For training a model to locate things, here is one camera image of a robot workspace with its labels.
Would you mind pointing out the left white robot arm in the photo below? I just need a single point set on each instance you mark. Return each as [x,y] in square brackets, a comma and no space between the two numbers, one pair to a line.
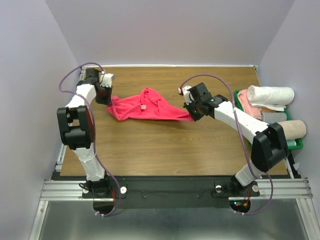
[78,132]

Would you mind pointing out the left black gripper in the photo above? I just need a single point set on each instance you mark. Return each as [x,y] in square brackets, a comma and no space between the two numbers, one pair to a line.
[107,100]

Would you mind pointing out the aluminium frame rail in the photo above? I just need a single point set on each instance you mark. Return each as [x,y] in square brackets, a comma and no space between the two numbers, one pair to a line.
[61,190]

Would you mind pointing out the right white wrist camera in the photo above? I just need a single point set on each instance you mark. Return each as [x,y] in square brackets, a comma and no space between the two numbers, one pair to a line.
[185,92]

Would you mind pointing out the beige rolled towel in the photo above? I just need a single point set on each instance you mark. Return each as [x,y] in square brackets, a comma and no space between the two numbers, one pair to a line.
[293,129]

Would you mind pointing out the teal rolled towel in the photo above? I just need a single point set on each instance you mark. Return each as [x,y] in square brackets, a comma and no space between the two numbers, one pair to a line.
[291,143]

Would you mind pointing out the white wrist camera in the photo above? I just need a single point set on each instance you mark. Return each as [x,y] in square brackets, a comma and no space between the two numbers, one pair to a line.
[185,92]
[106,80]

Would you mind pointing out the green plastic bin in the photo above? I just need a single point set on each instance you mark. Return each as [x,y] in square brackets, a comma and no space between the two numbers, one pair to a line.
[299,141]

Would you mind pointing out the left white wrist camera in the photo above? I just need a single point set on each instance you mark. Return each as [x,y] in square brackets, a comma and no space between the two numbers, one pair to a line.
[106,80]

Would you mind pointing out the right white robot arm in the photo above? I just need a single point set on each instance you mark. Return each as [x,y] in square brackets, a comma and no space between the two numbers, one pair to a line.
[268,141]

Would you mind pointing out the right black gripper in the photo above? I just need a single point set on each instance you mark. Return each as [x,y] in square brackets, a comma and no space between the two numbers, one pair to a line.
[195,117]

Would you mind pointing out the pink microfiber towel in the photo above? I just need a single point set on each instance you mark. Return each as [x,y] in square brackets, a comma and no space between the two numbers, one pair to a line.
[147,105]

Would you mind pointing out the grey rolled towel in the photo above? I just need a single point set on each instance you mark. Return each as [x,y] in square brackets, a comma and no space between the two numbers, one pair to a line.
[273,117]

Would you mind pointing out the white rolled towel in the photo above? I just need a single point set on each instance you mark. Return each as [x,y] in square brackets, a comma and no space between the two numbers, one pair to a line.
[270,95]

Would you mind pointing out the pink rolled towel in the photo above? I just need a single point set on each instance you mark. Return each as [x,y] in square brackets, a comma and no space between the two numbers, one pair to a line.
[253,111]

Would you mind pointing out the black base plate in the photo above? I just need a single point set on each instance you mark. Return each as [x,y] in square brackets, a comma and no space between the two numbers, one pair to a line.
[172,192]

